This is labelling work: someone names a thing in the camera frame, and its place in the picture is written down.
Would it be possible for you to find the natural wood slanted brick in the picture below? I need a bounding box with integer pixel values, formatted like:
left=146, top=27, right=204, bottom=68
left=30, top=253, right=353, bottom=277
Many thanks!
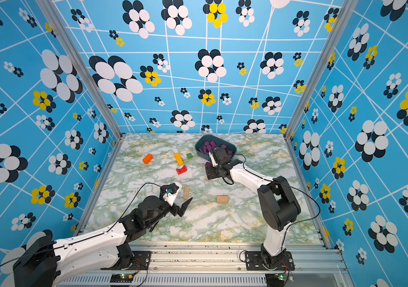
left=183, top=185, right=190, bottom=201

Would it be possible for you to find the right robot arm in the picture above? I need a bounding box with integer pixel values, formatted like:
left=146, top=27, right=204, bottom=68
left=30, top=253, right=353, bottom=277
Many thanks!
left=203, top=147, right=301, bottom=271

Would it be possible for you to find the dark teal storage bin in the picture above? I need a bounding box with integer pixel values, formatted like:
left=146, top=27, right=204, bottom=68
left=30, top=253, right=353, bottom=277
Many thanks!
left=195, top=134, right=237, bottom=161

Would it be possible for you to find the natural wood large brick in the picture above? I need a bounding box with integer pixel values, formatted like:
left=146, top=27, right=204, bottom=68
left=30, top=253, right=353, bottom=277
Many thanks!
left=217, top=196, right=229, bottom=204

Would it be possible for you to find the aluminium front rail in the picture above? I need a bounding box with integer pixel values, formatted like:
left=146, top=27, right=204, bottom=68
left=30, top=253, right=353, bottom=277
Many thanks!
left=60, top=242, right=354, bottom=287

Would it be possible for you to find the yellow long brick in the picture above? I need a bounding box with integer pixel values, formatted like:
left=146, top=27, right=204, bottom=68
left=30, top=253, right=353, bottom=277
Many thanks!
left=174, top=153, right=184, bottom=166

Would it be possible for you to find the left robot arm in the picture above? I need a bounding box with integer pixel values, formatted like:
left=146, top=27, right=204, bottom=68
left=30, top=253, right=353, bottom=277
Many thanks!
left=12, top=196, right=191, bottom=287

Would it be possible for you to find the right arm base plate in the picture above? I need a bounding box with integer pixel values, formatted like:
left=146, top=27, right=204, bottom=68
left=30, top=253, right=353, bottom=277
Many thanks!
left=242, top=251, right=296, bottom=271

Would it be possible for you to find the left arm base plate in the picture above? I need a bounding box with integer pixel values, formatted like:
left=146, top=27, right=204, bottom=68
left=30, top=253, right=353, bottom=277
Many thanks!
left=103, top=251, right=152, bottom=271

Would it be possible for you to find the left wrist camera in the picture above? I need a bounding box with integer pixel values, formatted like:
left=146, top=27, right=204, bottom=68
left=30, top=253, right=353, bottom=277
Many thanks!
left=159, top=182, right=182, bottom=206

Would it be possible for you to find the red arch brick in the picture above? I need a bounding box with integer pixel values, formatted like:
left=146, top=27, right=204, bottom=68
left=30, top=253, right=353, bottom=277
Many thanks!
left=176, top=165, right=188, bottom=175

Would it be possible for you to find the orange brick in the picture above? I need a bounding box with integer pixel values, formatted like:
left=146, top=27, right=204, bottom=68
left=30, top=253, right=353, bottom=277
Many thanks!
left=142, top=154, right=154, bottom=165

